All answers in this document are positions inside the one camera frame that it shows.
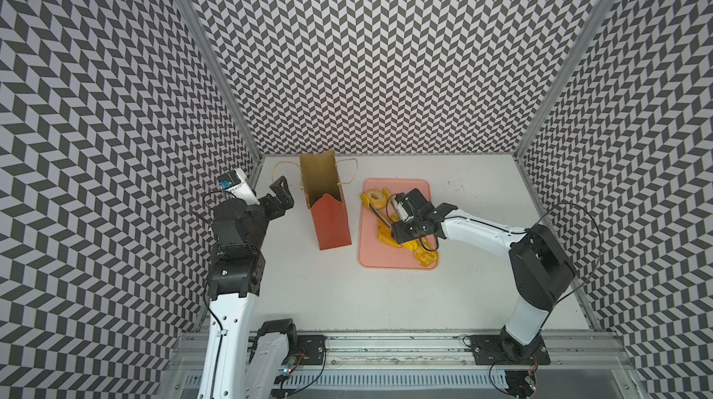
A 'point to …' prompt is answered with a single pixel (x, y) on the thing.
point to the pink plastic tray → (372, 253)
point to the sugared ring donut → (377, 199)
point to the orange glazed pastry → (384, 232)
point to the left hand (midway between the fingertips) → (271, 186)
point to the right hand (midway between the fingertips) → (401, 235)
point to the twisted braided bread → (427, 254)
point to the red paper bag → (325, 199)
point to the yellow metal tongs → (365, 199)
